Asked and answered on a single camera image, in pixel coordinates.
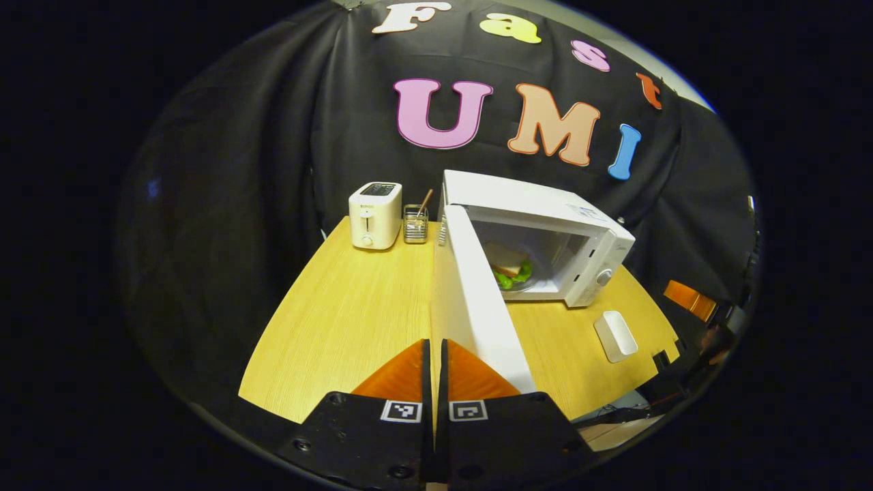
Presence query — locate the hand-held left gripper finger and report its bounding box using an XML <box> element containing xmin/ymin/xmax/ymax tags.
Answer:
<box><xmin>436</xmin><ymin>338</ymin><xmax>595</xmax><ymax>491</ymax></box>
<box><xmin>275</xmin><ymin>338</ymin><xmax>436</xmax><ymax>491</ymax></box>

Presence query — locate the lettuce sandwich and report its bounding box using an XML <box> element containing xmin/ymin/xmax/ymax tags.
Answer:
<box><xmin>486</xmin><ymin>242</ymin><xmax>534</xmax><ymax>291</ymax></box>

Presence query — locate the white microwave oven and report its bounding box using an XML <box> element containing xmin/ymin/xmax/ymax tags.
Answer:
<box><xmin>431</xmin><ymin>170</ymin><xmax>636</xmax><ymax>396</ymax></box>

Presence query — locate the black table clamp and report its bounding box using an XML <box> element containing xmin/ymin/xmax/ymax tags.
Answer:
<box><xmin>651</xmin><ymin>348</ymin><xmax>686</xmax><ymax>373</ymax></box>

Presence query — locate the white rectangular tray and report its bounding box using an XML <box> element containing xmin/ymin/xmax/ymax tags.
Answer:
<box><xmin>593</xmin><ymin>310</ymin><xmax>639</xmax><ymax>363</ymax></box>

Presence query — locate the metal utensil holder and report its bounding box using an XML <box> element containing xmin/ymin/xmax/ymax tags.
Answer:
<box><xmin>402</xmin><ymin>204</ymin><xmax>430</xmax><ymax>245</ymax></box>

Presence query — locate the white toaster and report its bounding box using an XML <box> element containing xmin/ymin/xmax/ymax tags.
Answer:
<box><xmin>349</xmin><ymin>181</ymin><xmax>403</xmax><ymax>250</ymax></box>

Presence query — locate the black backdrop cloth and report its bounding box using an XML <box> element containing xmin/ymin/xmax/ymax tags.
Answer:
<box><xmin>119</xmin><ymin>0</ymin><xmax>761</xmax><ymax>423</ymax></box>

